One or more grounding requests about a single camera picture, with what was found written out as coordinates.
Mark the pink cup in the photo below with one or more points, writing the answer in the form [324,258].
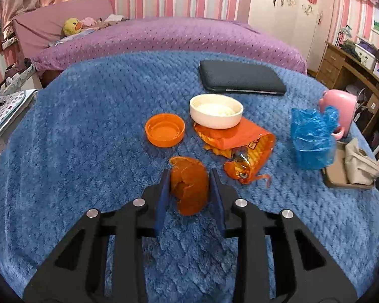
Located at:
[341,104]

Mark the beige paper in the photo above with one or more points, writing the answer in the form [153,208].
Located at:
[360,164]

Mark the orange snack packet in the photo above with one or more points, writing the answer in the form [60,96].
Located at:
[240,139]

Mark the desk lamp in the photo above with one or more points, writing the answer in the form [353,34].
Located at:
[346,33]

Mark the pink plush toy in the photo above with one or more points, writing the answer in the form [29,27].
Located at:
[88,22]

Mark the polka dot cushion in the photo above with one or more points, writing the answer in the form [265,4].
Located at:
[9,110]

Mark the orange peel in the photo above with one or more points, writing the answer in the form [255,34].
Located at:
[191,186]

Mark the white cloth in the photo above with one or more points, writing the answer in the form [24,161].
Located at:
[115,18]

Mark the yellow duck plush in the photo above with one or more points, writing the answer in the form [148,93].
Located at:
[71,27]

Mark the black phone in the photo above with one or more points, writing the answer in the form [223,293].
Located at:
[240,75]

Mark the white wardrobe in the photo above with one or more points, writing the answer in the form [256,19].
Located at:
[287,31]

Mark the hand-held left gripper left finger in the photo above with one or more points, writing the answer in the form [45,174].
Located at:
[162,202]

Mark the blue plastic bag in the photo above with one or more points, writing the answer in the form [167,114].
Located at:
[312,139]

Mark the pink window curtain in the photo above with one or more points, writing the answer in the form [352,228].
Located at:
[15,3]

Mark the white storage box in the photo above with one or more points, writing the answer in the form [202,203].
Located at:
[365,57]

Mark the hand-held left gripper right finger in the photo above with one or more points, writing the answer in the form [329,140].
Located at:
[217,202]

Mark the pink covered headboard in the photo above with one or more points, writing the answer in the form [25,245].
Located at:
[50,22]

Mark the brown cardboard box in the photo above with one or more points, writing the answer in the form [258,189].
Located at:
[334,173]

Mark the white shallow bowl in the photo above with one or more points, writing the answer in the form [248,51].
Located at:
[216,116]

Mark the wooden desk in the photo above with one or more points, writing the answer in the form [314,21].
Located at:
[331,63]

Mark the orange plastic lid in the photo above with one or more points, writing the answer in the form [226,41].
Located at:
[164,131]

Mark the purple dotted bed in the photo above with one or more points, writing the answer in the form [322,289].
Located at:
[177,38]

